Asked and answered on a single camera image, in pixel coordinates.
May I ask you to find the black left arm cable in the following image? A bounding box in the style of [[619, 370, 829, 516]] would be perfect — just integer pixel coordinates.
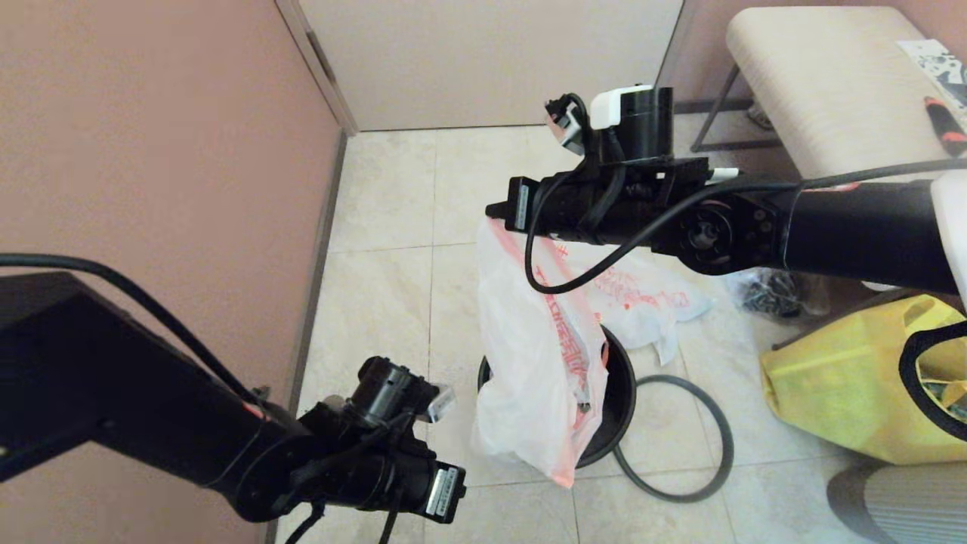
[[0, 254, 269, 413]]

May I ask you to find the dark baseboard behind table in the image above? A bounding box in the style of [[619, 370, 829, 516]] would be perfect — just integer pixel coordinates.
[[672, 100, 756, 118]]

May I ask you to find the grey door frame post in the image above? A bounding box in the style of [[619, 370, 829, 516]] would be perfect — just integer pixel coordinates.
[[651, 0, 700, 107], [273, 0, 360, 138]]

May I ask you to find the white door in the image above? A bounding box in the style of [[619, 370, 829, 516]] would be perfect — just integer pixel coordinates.
[[298, 0, 684, 131]]

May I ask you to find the black metal table leg frame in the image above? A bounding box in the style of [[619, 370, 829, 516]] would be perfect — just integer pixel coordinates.
[[689, 66, 783, 154]]

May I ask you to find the light wood-grain table top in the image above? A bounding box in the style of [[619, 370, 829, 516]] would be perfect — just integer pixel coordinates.
[[725, 8, 967, 182]]

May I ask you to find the black round trash bin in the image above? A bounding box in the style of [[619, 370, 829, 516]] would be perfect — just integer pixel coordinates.
[[476, 325, 638, 469]]

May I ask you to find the yellow shopping bag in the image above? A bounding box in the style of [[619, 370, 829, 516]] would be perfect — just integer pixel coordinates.
[[759, 295, 967, 465]]

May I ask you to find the black and white printed paper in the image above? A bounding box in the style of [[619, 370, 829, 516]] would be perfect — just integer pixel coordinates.
[[897, 40, 967, 113]]

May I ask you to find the white red-printed floor bag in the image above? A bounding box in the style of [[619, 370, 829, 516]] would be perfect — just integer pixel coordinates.
[[555, 240, 713, 366]]

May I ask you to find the black and orange tool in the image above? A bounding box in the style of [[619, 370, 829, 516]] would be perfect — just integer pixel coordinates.
[[923, 97, 967, 158]]

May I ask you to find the grey ribbed round object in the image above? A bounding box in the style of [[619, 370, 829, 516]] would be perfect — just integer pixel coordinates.
[[826, 462, 967, 544]]

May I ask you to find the dark wall baseboard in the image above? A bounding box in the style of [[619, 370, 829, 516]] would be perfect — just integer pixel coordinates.
[[261, 132, 350, 544]]

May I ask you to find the clear bag with dark items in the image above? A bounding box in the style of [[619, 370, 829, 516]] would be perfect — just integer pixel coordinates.
[[725, 268, 830, 320]]

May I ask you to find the grey plastic bin ring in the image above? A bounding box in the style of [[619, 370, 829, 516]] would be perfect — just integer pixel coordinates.
[[612, 376, 734, 504]]

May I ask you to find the black braided left wrist cable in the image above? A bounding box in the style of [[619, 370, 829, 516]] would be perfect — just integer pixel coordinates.
[[283, 495, 403, 544]]

